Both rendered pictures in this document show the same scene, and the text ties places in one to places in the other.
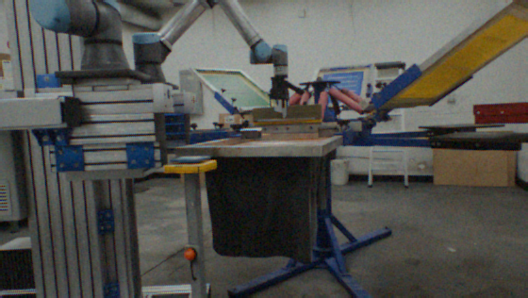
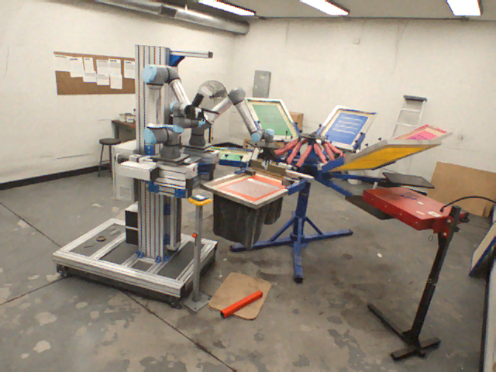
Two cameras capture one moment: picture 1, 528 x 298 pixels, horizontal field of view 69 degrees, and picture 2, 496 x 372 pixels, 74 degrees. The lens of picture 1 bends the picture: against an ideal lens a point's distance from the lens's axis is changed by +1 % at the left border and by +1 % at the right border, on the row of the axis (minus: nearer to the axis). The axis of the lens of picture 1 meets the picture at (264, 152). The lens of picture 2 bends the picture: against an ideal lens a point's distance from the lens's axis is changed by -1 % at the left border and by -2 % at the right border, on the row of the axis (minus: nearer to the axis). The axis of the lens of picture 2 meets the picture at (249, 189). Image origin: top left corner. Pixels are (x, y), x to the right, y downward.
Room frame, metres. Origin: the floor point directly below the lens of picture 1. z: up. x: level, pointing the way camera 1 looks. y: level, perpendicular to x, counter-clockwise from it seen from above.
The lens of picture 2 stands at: (-0.97, -0.71, 1.94)
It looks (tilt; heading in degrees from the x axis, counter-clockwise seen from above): 20 degrees down; 14
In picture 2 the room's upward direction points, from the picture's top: 6 degrees clockwise
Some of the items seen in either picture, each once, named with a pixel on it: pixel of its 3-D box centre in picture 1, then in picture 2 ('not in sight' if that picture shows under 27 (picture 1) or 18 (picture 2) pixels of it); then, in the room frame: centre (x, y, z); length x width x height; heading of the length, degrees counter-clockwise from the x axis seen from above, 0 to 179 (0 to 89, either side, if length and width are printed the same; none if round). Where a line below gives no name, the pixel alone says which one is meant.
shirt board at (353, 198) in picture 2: (407, 140); (345, 191); (2.26, -0.84, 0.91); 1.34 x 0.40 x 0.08; 40
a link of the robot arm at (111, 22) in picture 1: (100, 20); (170, 134); (1.27, 0.51, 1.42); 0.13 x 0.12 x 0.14; 155
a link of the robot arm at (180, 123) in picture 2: not in sight; (180, 123); (1.06, 0.31, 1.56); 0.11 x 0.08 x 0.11; 155
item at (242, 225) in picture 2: (255, 207); (232, 218); (1.50, 0.04, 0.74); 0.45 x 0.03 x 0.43; 70
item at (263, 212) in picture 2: (319, 195); (267, 218); (1.65, -0.23, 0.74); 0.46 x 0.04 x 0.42; 160
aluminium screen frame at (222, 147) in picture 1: (275, 142); (254, 185); (1.78, -0.06, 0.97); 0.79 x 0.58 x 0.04; 160
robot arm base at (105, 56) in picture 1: (105, 57); (170, 149); (1.28, 0.50, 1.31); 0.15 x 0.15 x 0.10
